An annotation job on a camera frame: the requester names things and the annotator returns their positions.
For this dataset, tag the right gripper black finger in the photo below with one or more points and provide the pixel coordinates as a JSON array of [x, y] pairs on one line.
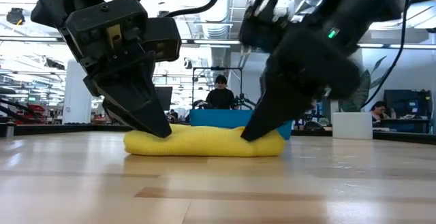
[[279, 105]]

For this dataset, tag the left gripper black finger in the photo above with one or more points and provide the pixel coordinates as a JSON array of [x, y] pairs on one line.
[[133, 94], [117, 113]]

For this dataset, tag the teal plastic basket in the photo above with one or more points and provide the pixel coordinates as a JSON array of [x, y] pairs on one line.
[[218, 118]]

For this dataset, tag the yellow microfiber towel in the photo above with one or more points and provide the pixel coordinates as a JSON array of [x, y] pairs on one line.
[[204, 145]]

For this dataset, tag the black computer monitor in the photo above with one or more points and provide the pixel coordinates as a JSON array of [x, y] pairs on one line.
[[165, 98]]

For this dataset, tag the white pillar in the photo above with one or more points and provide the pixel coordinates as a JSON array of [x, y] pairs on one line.
[[76, 94]]

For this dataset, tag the person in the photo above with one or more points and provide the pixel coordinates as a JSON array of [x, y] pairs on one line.
[[221, 98], [378, 111], [173, 114]]

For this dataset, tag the snake plant in white pot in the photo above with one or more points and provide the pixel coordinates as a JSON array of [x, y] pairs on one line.
[[352, 125]]

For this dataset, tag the ceiling light strip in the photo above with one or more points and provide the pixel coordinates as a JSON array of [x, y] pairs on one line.
[[395, 46], [211, 42]]

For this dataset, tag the red storage shelf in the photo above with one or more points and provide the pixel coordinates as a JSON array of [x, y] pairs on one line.
[[30, 113]]

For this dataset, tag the black round ceiling device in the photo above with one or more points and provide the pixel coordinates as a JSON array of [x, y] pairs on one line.
[[15, 15]]

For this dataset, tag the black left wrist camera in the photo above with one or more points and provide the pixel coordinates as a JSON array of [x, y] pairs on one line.
[[165, 38]]

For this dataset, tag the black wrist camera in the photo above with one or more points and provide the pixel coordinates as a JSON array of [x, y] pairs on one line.
[[262, 26], [165, 38]]

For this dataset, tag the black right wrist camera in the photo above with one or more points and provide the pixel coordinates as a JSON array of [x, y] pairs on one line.
[[262, 26]]

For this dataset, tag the black aluminium table frame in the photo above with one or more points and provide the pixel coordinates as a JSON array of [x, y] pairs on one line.
[[51, 128]]

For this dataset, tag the black pole frame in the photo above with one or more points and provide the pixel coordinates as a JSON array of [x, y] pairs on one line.
[[218, 68]]

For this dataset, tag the silver ceiling air duct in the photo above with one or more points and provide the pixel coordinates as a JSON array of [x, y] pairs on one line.
[[214, 13]]

